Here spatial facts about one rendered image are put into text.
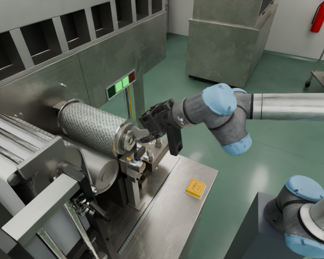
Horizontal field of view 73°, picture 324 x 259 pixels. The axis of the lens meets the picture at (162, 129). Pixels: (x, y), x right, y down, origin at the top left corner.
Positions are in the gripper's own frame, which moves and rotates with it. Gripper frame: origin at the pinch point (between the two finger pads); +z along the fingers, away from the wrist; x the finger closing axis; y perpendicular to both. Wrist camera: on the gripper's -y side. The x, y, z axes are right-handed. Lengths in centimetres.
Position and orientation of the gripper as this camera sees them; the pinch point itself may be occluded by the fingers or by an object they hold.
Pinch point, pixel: (141, 136)
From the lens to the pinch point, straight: 75.5
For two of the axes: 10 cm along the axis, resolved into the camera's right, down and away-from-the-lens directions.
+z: -6.7, 2.4, 7.1
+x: -4.9, 5.7, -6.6
